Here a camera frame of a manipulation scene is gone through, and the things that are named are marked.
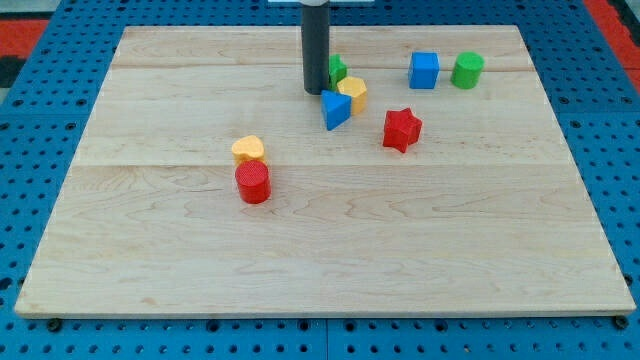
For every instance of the green star block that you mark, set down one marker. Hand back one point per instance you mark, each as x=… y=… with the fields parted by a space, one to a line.
x=337 y=70

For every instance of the red star block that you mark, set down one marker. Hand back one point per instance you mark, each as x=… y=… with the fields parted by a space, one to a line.
x=401 y=129

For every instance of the yellow hexagon block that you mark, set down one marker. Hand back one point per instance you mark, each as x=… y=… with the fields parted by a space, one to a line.
x=354 y=87

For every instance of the red cylinder block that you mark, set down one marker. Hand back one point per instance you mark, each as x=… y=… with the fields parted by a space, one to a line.
x=253 y=181

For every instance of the blue triangle block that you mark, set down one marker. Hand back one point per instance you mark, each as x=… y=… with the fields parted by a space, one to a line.
x=335 y=108

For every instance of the yellow heart block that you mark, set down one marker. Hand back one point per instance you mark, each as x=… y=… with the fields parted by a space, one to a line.
x=248 y=148

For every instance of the light wooden board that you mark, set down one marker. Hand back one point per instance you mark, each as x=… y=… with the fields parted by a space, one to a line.
x=486 y=215

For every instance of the blue cube block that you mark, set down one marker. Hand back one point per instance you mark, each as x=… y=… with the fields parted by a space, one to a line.
x=423 y=70

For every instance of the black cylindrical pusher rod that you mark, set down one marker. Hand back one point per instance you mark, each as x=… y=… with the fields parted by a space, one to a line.
x=315 y=24

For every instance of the green cylinder block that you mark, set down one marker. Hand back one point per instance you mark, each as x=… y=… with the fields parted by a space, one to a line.
x=467 y=70

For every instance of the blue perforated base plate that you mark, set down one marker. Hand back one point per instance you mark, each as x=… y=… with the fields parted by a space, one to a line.
x=49 y=103

